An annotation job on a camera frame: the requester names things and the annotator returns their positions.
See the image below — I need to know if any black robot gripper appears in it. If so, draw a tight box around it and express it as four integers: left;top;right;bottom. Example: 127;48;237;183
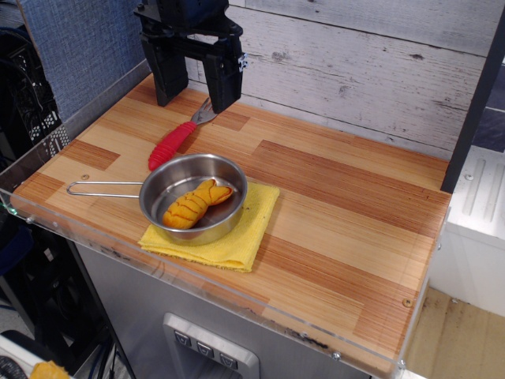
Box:
134;0;247;112

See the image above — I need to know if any orange plush croissant toy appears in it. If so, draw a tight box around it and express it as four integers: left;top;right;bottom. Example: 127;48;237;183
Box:
162;178;234;230

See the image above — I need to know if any stainless steel pan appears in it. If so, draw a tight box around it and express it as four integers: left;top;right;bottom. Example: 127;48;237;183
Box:
66;153;248;246

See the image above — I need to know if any black computer rack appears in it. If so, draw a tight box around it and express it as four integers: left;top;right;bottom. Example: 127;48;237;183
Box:
1;27;62;169

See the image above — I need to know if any yellow folded cloth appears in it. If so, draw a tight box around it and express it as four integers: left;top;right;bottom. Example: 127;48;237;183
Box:
138;182;280;272

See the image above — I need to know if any silver control panel with buttons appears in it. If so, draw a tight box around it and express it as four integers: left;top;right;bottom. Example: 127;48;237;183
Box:
163;313;260;378

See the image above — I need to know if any white ribbed cabinet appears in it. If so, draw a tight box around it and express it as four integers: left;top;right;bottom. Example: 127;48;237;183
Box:
429;146;504;316

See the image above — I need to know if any orange object bottom left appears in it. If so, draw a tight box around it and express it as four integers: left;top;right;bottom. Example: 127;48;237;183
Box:
29;361;70;379

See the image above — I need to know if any red handled metal fork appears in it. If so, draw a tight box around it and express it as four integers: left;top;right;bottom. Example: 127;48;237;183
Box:
148;98;217;171

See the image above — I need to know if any black right vertical post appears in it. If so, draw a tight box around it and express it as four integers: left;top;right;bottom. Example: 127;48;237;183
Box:
440;10;504;193

